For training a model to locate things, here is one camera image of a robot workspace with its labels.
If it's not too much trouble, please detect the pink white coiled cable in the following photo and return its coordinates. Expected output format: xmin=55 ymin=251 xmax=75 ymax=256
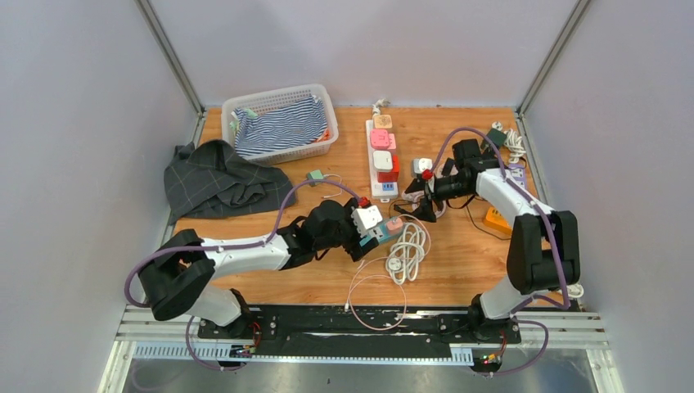
xmin=403 ymin=189 xmax=435 ymax=215

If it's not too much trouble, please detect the orange strip white cable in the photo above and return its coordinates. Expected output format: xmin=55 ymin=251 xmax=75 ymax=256
xmin=552 ymin=282 xmax=585 ymax=300

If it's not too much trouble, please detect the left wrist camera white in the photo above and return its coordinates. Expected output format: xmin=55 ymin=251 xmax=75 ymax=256
xmin=350 ymin=205 xmax=383 ymax=237

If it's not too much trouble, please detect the white coiled power cable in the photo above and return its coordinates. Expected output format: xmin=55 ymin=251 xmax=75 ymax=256
xmin=385 ymin=222 xmax=430 ymax=287

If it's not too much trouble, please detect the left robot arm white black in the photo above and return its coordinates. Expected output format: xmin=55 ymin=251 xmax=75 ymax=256
xmin=136 ymin=198 xmax=383 ymax=338

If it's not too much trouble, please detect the salmon plug adapter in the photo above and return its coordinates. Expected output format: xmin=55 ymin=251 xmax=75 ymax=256
xmin=385 ymin=217 xmax=404 ymax=236

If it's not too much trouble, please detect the blue white striped cloth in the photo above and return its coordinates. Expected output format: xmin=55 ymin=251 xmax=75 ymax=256
xmin=229 ymin=95 xmax=329 ymax=157

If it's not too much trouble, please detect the orange power strip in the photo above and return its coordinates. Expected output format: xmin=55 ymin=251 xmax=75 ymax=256
xmin=482 ymin=207 xmax=512 ymax=235

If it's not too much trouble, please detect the dark grey plaid cloth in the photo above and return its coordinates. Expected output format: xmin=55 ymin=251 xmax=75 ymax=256
xmin=164 ymin=140 xmax=293 ymax=224

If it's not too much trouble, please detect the purple power strip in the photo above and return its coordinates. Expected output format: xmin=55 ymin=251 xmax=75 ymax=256
xmin=507 ymin=164 xmax=528 ymax=188

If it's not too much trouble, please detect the dark green plug adapter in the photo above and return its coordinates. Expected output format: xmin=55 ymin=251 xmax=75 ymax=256
xmin=487 ymin=128 xmax=507 ymax=148

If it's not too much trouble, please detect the long white power strip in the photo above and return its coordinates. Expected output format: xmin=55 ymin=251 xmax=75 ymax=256
xmin=365 ymin=119 xmax=400 ymax=201

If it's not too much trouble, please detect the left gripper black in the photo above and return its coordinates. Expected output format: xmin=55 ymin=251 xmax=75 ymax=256
xmin=314 ymin=198 xmax=378 ymax=260

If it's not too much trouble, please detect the white plastic basket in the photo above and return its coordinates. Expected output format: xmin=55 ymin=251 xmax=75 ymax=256
xmin=221 ymin=84 xmax=339 ymax=165

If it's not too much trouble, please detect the teal power strip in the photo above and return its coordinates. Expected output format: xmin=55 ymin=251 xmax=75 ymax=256
xmin=367 ymin=219 xmax=403 ymax=245

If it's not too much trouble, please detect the white plug adapter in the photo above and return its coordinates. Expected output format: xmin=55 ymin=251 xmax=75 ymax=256
xmin=372 ymin=150 xmax=392 ymax=172

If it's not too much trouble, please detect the red plug adapter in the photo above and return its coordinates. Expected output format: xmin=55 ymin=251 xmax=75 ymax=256
xmin=377 ymin=155 xmax=400 ymax=183

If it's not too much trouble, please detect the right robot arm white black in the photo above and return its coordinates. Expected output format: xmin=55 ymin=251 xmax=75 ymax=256
xmin=407 ymin=139 xmax=580 ymax=342

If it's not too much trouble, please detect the purple strip white cable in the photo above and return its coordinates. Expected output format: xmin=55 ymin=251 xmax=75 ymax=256
xmin=491 ymin=121 xmax=528 ymax=166

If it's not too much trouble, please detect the beige round-pattern plug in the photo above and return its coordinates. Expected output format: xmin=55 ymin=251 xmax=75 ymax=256
xmin=372 ymin=114 xmax=393 ymax=129

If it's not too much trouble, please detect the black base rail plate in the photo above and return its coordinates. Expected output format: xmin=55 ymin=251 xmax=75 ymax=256
xmin=192 ymin=305 xmax=521 ymax=359

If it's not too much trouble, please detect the white USB charging cable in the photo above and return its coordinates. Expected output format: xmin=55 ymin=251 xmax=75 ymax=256
xmin=319 ymin=173 xmax=345 ymax=200

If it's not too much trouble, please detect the pink plug adapter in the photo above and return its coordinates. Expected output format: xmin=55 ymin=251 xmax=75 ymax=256
xmin=369 ymin=129 xmax=397 ymax=152

